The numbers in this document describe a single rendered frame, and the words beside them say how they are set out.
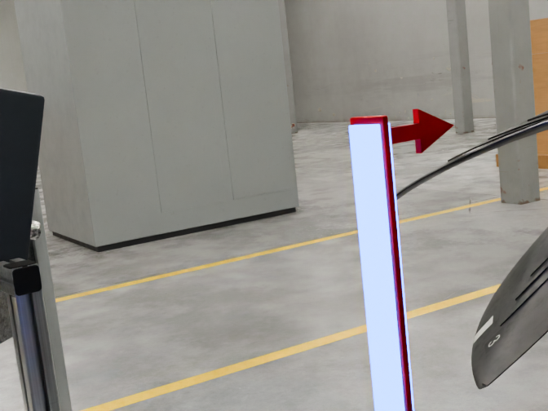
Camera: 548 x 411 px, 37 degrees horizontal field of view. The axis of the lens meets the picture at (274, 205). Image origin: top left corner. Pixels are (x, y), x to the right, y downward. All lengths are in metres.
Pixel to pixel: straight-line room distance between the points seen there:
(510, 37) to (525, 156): 0.98
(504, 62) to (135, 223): 3.33
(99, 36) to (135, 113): 0.68
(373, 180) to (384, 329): 0.08
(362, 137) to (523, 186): 6.65
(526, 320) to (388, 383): 0.36
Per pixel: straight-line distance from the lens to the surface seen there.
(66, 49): 6.71
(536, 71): 9.28
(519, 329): 0.79
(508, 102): 7.02
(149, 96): 6.89
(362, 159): 0.42
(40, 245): 2.68
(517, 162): 7.02
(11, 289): 0.89
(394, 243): 0.42
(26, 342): 0.89
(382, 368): 0.44
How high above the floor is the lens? 1.21
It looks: 9 degrees down
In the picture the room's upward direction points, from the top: 6 degrees counter-clockwise
